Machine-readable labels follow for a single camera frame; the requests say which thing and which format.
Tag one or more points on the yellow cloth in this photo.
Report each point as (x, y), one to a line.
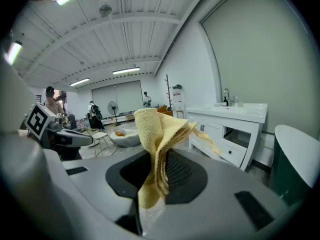
(150, 129)

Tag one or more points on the dark cap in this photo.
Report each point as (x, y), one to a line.
(177, 86)

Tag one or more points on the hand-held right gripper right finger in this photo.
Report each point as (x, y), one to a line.
(215, 216)

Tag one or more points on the white poster board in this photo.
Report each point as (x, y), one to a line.
(178, 99)

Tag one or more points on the chrome faucet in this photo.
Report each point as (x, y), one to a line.
(226, 91)

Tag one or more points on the large grey roller blind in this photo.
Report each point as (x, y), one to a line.
(262, 54)

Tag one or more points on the black standing fan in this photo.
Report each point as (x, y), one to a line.
(112, 107)

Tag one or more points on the clear glass cup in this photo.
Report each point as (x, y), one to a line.
(240, 104)

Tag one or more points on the dark soap bottle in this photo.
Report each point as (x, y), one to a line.
(224, 102)

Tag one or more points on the white ceiling fan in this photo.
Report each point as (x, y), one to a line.
(105, 10)

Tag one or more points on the small wooden stool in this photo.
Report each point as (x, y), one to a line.
(180, 112)

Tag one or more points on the white round pouf bed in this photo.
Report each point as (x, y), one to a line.
(125, 140)

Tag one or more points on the grey window blind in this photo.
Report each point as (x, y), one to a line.
(117, 96)

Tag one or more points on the wooden coat rack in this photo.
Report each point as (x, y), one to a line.
(168, 94)

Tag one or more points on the orange sofa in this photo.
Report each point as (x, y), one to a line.
(163, 109)

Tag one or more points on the white sink cabinet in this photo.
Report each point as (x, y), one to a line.
(212, 134)

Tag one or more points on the orange cushion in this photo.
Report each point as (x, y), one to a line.
(119, 133)

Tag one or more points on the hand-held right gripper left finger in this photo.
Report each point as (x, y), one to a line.
(82, 196)

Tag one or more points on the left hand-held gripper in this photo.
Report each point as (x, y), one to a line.
(37, 120)

